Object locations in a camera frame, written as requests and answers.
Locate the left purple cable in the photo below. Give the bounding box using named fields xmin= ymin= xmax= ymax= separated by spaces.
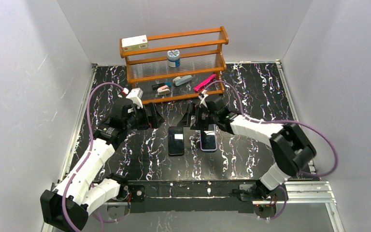
xmin=60 ymin=82 xmax=130 ymax=232

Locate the black teal marker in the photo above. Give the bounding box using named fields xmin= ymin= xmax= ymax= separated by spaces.
xmin=152 ymin=82 xmax=171 ymax=90

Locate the grey blue stapler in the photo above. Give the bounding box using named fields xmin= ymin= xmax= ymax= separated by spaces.
xmin=172 ymin=75 xmax=193 ymax=87

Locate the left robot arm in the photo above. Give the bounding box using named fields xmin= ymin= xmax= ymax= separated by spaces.
xmin=40 ymin=88 xmax=165 ymax=232

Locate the pink comb tool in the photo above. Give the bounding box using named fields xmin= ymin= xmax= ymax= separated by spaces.
xmin=193 ymin=74 xmax=216 ymax=92

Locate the blue white jar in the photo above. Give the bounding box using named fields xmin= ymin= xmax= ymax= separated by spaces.
xmin=167 ymin=49 xmax=181 ymax=68

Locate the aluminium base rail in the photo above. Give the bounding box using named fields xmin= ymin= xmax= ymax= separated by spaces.
xmin=47 ymin=181 xmax=337 ymax=214

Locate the dark phone with pink edge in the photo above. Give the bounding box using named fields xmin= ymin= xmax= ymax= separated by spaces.
xmin=169 ymin=127 xmax=185 ymax=155

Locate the lavender phone case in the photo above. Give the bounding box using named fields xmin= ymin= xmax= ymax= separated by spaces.
xmin=200 ymin=125 xmax=218 ymax=153

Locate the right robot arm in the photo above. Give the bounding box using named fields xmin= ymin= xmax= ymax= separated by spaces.
xmin=177 ymin=94 xmax=316 ymax=195

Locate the black phone case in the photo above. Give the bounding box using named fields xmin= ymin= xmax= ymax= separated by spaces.
xmin=167 ymin=126 xmax=186 ymax=157

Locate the white box on shelf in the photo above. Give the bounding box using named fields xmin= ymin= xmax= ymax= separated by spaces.
xmin=121 ymin=35 xmax=149 ymax=52

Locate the orange wooden shelf rack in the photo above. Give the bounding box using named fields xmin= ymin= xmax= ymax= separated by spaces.
xmin=119 ymin=26 xmax=229 ymax=104

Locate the pink white stapler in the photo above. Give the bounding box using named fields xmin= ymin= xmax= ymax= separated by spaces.
xmin=157 ymin=85 xmax=171 ymax=96

